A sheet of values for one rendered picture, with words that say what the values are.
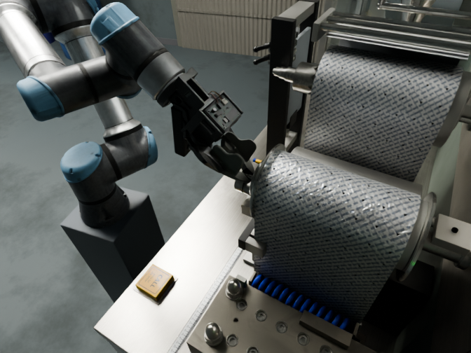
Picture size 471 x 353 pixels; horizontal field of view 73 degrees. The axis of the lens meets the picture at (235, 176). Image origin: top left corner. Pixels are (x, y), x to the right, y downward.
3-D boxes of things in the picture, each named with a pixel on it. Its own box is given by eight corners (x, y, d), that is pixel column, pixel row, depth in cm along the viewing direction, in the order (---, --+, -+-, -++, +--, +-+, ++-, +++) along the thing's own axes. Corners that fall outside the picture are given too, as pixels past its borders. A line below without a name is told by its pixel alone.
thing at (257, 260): (254, 270, 72) (255, 218, 59) (360, 322, 63) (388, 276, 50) (254, 271, 71) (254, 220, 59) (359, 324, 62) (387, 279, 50)
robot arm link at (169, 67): (132, 90, 54) (162, 71, 59) (151, 110, 55) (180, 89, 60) (145, 63, 48) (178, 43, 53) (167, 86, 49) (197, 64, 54)
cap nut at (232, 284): (230, 281, 69) (230, 270, 66) (245, 288, 68) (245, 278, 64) (222, 295, 67) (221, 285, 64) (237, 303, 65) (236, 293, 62)
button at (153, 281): (154, 267, 86) (152, 262, 85) (174, 279, 84) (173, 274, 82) (137, 288, 82) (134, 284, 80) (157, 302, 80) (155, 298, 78)
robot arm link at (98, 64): (80, 78, 64) (76, 48, 54) (132, 61, 68) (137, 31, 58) (99, 113, 64) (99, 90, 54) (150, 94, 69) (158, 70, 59)
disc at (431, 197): (405, 230, 59) (438, 172, 49) (408, 231, 59) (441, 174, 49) (389, 297, 50) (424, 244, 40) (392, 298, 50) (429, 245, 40)
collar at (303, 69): (301, 82, 75) (305, 56, 70) (326, 89, 72) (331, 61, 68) (291, 95, 71) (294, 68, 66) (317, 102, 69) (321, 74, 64)
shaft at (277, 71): (276, 74, 75) (277, 61, 73) (300, 80, 73) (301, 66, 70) (270, 80, 73) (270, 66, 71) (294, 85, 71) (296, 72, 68)
